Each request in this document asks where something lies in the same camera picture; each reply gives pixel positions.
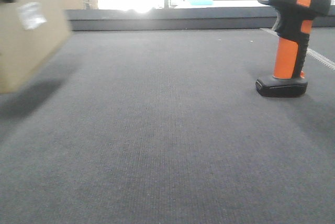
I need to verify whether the brown cardboard package box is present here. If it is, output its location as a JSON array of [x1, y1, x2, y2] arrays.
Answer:
[[1, 0, 71, 94]]

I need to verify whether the orange black barcode scanner gun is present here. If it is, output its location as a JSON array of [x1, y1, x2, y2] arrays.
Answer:
[[255, 0, 331, 97]]

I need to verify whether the white label on package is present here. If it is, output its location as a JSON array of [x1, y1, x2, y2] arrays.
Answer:
[[17, 2, 47, 30]]

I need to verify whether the blue flat tray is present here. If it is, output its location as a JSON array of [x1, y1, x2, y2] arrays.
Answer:
[[189, 0, 214, 6]]

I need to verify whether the metal belt seam strip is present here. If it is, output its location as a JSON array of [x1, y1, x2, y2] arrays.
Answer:
[[307, 48, 335, 71]]

